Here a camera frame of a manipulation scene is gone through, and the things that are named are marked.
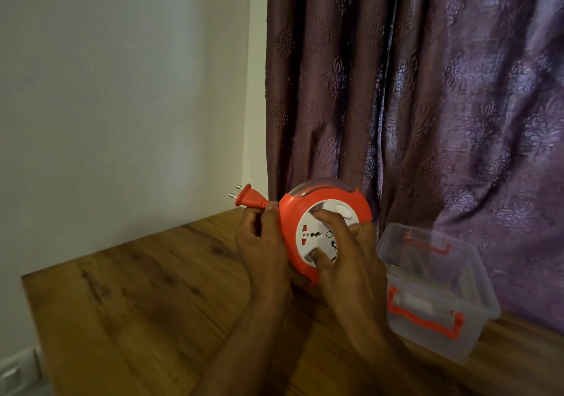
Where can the person's left hand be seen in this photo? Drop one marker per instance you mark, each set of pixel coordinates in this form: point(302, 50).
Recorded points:
point(262, 259)

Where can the person's right hand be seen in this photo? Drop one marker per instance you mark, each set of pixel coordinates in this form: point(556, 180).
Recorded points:
point(352, 285)

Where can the orange extension cord reel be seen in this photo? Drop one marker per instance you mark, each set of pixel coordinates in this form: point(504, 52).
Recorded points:
point(291, 208)

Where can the clear plastic box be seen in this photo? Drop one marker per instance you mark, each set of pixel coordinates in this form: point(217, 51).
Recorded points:
point(440, 285)

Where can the person's left forearm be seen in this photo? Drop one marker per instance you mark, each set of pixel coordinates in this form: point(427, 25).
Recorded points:
point(246, 351)

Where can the purple patterned curtain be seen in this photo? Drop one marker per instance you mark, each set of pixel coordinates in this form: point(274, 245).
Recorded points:
point(440, 78)

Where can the white wall socket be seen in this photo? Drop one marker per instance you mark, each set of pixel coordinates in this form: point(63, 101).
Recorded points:
point(20, 373)

